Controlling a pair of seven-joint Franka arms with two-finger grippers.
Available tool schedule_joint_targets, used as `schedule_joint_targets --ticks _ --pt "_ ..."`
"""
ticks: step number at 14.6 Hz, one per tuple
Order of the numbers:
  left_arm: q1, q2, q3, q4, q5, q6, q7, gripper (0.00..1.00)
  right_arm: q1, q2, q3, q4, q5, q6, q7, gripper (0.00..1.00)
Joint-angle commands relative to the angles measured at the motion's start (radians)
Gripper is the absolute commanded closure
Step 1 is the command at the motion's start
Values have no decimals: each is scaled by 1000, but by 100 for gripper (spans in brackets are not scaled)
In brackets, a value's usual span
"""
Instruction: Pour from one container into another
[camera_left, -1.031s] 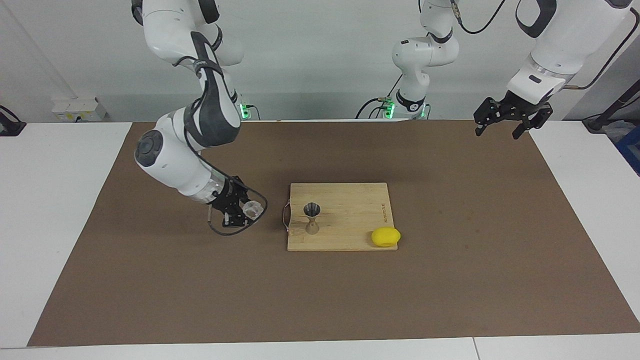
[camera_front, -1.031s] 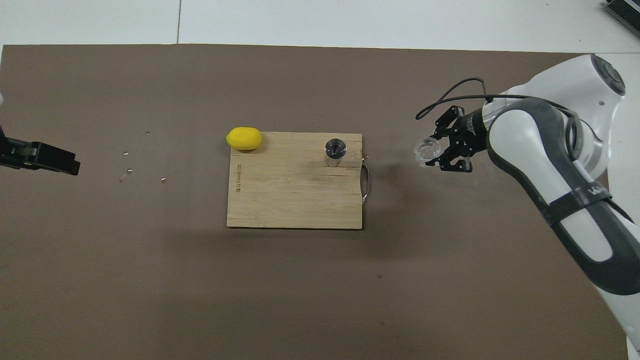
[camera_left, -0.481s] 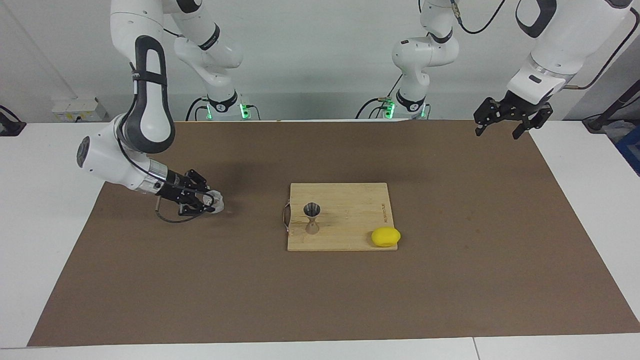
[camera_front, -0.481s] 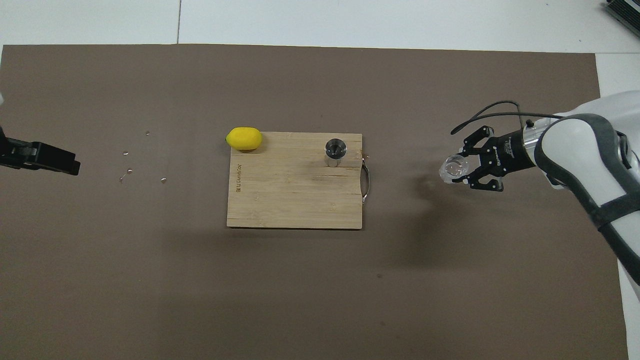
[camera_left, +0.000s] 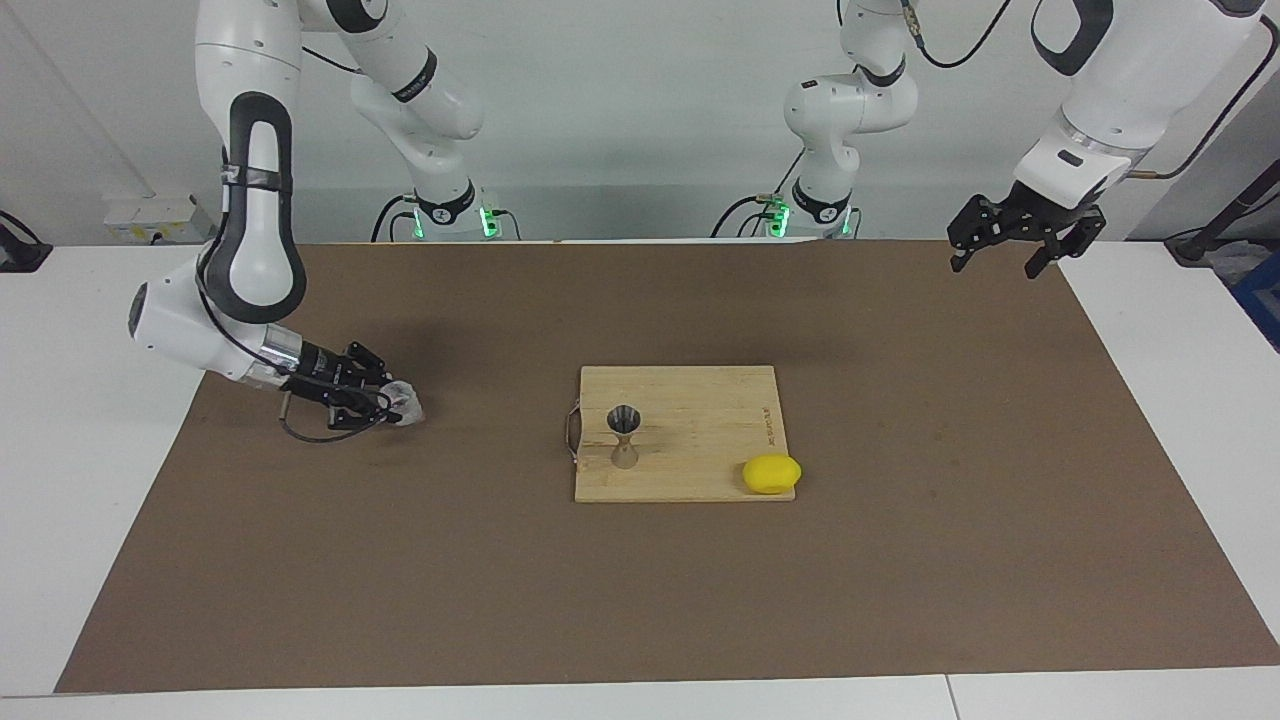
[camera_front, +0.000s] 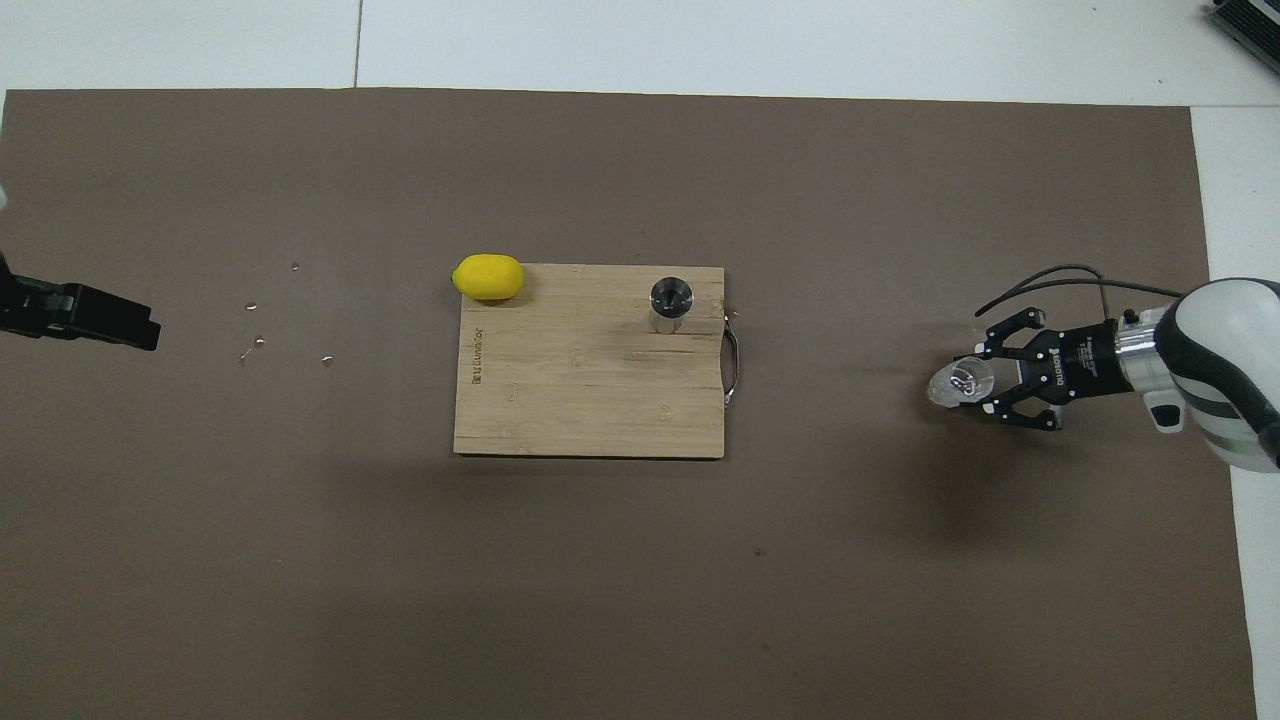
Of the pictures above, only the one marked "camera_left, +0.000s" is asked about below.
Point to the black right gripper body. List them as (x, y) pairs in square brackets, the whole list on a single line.
[(320, 370)]

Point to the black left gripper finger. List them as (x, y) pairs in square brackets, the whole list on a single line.
[(1065, 255), (975, 228)]

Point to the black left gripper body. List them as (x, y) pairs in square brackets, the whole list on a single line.
[(1050, 218)]

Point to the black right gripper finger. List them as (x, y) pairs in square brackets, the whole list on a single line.
[(365, 407), (368, 362)]

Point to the small clear glass cup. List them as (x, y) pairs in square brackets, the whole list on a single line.
[(408, 403)]

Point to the steel double jigger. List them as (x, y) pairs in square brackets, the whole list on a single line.
[(625, 440)]

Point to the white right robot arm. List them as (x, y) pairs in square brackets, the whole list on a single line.
[(250, 60)]

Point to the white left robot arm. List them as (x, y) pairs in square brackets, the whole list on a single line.
[(1130, 90)]

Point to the black angled stand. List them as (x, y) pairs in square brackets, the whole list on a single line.
[(1215, 225)]

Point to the blue box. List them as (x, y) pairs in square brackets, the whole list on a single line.
[(1262, 300)]

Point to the yellow lemon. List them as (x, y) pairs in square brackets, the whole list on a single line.
[(771, 474)]

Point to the black clamp stand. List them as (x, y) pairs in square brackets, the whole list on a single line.
[(20, 250)]

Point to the bamboo cutting board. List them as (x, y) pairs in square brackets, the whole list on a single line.
[(700, 430)]

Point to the brown table mat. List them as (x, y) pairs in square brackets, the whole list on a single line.
[(640, 600)]

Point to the white wall power socket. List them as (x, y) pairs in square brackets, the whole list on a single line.
[(150, 215)]

